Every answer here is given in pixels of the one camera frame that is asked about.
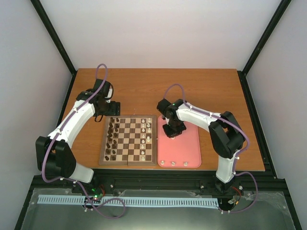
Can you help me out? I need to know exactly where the wooden chess board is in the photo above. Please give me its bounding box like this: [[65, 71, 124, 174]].
[[99, 115, 157, 166]]

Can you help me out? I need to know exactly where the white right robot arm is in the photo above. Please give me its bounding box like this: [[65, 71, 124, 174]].
[[157, 99, 249, 193]]

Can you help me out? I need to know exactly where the light blue cable duct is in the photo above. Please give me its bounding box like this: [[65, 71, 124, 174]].
[[37, 195, 219, 209]]

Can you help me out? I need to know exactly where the black aluminium frame rail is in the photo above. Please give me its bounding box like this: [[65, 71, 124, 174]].
[[31, 169, 286, 199]]

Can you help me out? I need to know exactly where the pink silicone tray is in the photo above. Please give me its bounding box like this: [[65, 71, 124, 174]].
[[157, 116, 201, 169]]

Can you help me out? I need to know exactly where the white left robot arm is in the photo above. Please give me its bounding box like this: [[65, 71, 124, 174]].
[[35, 88, 120, 193]]

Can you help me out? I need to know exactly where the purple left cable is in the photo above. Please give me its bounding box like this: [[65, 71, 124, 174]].
[[41, 63, 126, 220]]

